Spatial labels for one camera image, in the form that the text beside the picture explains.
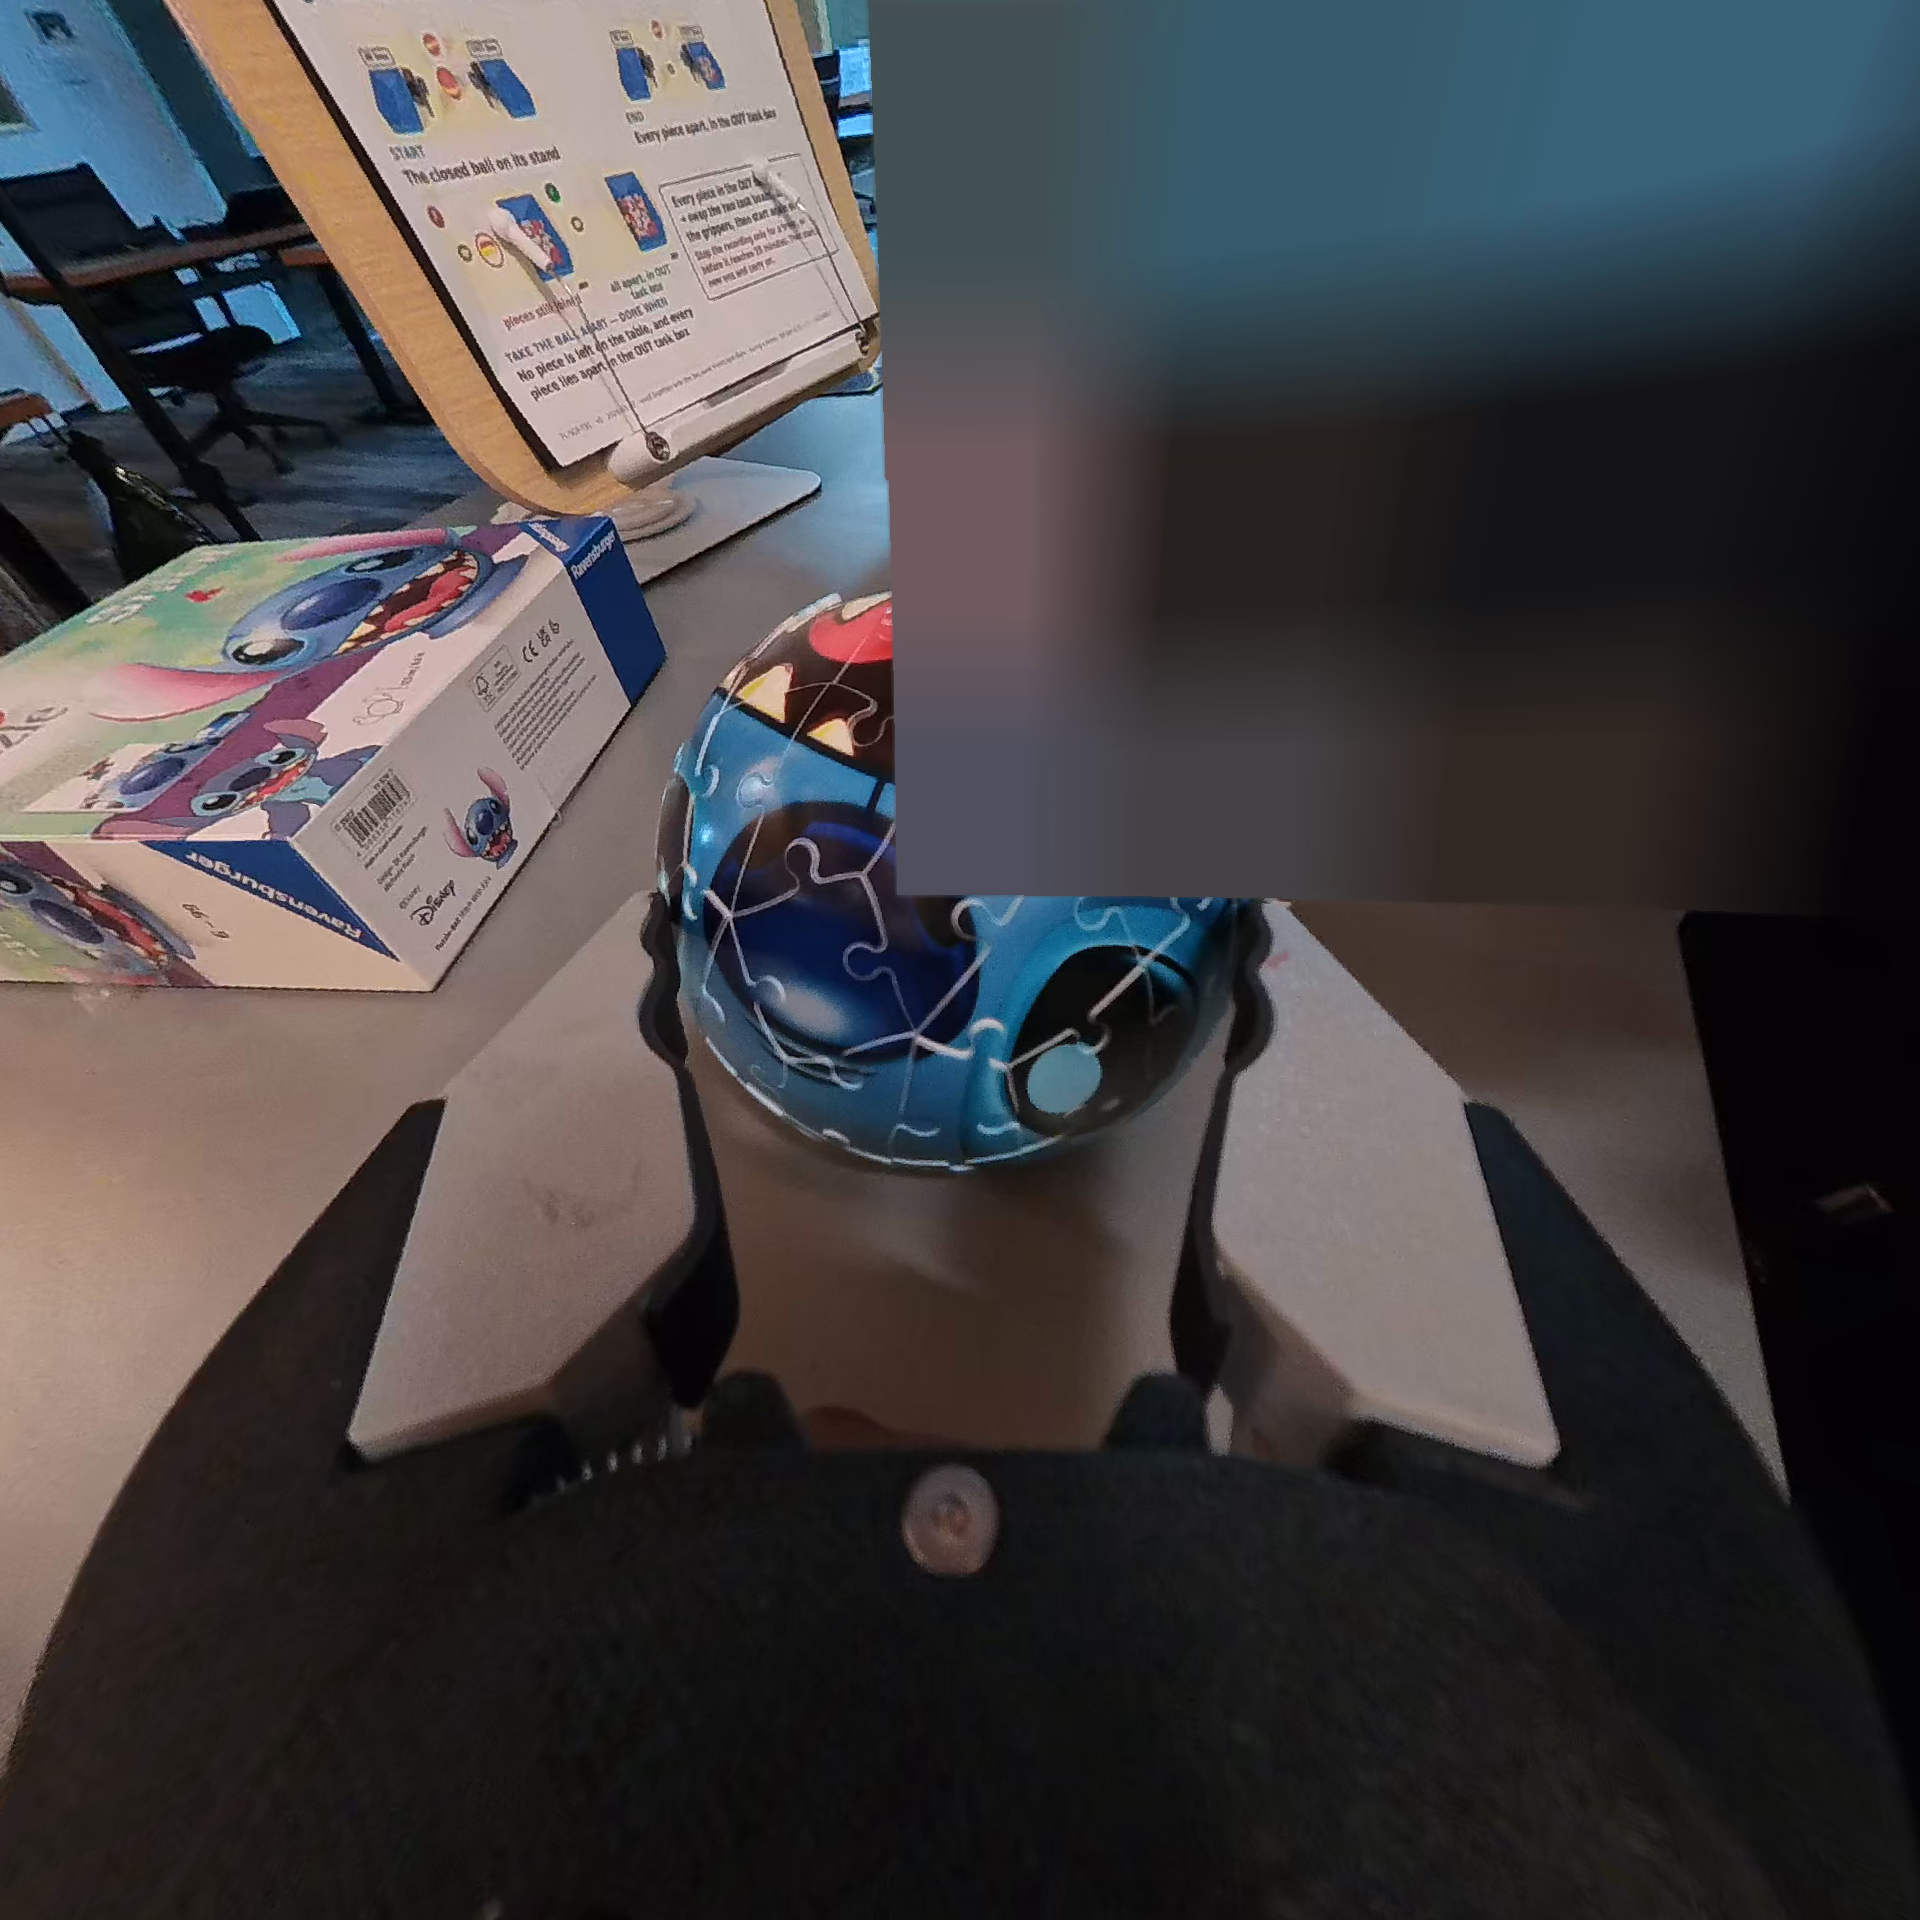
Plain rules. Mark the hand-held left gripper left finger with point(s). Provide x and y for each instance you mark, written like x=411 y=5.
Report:
x=539 y=1260

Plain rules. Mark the wooden table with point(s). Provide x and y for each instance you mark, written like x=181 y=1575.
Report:
x=181 y=263

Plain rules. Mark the blue puzzle ball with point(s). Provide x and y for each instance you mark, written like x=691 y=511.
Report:
x=810 y=929

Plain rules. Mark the printed puzzle box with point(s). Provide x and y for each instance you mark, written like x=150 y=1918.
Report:
x=374 y=779

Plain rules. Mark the black office chair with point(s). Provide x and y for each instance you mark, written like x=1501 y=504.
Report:
x=166 y=344

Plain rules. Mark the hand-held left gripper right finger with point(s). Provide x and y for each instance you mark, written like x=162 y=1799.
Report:
x=1367 y=1275

